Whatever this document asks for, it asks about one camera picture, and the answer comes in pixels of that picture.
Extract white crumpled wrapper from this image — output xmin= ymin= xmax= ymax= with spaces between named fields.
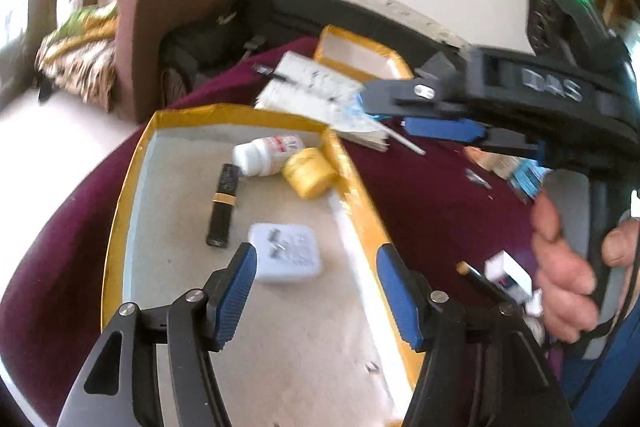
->
xmin=522 ymin=289 xmax=547 ymax=343

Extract patterned yellow green cloth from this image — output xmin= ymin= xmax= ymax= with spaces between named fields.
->
xmin=34 ymin=3 xmax=121 ymax=112

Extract brown armchair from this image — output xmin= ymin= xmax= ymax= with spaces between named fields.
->
xmin=115 ymin=0 xmax=253 ymax=124

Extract small white carton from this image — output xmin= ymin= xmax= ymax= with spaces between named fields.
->
xmin=484 ymin=252 xmax=533 ymax=303

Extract person's right hand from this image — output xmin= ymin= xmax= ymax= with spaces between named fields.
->
xmin=531 ymin=194 xmax=640 ymax=344

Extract person's blue clothing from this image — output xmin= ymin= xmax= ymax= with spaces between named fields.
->
xmin=560 ymin=307 xmax=640 ymax=427

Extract black suitcase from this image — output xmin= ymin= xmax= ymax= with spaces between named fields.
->
xmin=240 ymin=0 xmax=466 ymax=58

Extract yellow round jar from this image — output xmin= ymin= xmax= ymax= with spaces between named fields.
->
xmin=282 ymin=148 xmax=338 ymax=198

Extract black cable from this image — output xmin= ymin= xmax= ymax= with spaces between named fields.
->
xmin=547 ymin=189 xmax=640 ymax=408

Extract black backpack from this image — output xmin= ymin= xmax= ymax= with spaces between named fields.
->
xmin=159 ymin=14 xmax=266 ymax=95

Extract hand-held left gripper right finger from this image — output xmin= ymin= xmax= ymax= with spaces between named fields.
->
xmin=376 ymin=243 xmax=576 ymax=427

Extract small yellow-rimmed box lid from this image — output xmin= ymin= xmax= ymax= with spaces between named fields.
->
xmin=314 ymin=25 xmax=413 ymax=82

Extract maroon tablecloth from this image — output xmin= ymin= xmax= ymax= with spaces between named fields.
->
xmin=0 ymin=36 xmax=591 ymax=427

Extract white power adapter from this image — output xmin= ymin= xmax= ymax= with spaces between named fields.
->
xmin=248 ymin=222 xmax=323 ymax=285

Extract blue packet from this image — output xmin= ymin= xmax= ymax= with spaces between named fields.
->
xmin=507 ymin=159 xmax=546 ymax=202

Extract large yellow-rimmed cardboard box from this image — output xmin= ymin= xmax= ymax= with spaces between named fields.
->
xmin=101 ymin=104 xmax=426 ymax=427

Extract black lipstick tube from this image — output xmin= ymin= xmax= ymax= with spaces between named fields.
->
xmin=206 ymin=163 xmax=241 ymax=249

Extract white thin stick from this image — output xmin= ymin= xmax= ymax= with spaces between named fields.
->
xmin=385 ymin=129 xmax=427 ymax=156

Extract white printed booklet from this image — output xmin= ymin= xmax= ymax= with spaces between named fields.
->
xmin=255 ymin=52 xmax=366 ymax=118

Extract white pill bottle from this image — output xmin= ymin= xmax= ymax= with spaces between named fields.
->
xmin=232 ymin=133 xmax=306 ymax=178

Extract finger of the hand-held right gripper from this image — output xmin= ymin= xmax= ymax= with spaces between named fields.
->
xmin=359 ymin=51 xmax=473 ymax=121
xmin=401 ymin=116 xmax=548 ymax=166

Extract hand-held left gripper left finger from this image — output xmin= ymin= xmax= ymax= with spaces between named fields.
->
xmin=56 ymin=242 xmax=259 ymax=427

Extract folded printed paper sheets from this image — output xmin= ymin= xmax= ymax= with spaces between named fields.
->
xmin=320 ymin=97 xmax=391 ymax=152

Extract dark pencil with gold tip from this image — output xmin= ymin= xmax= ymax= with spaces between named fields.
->
xmin=457 ymin=261 xmax=521 ymax=308

